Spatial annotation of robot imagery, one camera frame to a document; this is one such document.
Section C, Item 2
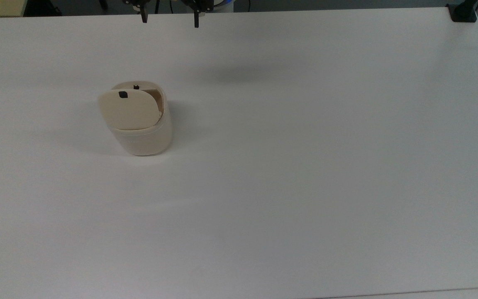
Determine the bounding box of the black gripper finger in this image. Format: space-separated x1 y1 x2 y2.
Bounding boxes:
123 0 157 24
181 0 214 29

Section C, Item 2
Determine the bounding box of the beige trash bin lid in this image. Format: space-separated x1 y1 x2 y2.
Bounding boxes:
98 88 161 131

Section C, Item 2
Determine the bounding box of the beige plastic trash bin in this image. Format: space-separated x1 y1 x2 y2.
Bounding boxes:
98 81 173 157

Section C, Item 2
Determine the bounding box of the black clamp stand base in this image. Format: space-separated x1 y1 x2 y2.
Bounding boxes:
447 0 478 23

